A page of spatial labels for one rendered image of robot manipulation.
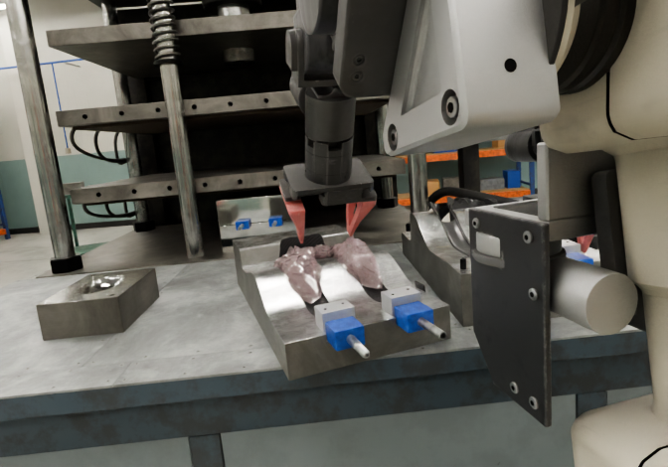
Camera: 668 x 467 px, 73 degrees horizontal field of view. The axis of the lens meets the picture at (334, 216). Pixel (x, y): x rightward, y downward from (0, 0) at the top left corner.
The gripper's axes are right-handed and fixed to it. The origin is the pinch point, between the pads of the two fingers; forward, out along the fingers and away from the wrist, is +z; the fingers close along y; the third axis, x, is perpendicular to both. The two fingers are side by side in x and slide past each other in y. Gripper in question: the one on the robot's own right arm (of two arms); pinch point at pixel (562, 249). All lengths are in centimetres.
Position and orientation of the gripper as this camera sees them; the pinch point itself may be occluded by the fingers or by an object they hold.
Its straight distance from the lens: 83.2
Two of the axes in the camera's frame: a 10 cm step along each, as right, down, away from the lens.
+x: 0.5, 1.5, -9.9
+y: -9.9, 1.0, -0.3
